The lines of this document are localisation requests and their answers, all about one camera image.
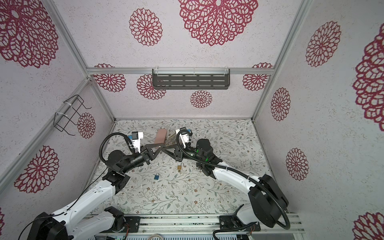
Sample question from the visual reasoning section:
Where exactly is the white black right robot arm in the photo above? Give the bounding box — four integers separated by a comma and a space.
163, 139, 291, 230

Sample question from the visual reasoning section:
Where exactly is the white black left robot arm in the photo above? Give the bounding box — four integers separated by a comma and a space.
27, 144, 164, 240

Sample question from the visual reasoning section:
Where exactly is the patterned cream pouch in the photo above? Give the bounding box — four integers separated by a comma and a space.
166, 130, 177, 146

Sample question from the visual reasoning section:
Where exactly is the pink rectangular case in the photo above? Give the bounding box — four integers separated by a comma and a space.
155, 129, 168, 144

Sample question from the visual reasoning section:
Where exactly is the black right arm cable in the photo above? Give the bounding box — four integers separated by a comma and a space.
175, 130, 291, 240

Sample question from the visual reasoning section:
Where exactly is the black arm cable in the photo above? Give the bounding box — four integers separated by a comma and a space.
175, 130, 291, 240
17, 131, 136, 240

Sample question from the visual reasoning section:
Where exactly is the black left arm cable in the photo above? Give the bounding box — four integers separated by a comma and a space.
17, 131, 136, 240

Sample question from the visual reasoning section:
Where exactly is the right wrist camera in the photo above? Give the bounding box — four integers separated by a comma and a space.
175, 127, 193, 149

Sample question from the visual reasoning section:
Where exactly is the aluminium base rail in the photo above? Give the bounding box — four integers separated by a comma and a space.
91, 214, 306, 240

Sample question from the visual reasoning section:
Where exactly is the black wire wall rack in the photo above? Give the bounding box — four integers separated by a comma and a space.
53, 95, 92, 136

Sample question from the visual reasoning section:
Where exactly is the dark grey wall shelf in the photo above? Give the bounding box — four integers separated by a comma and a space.
152, 69, 231, 90

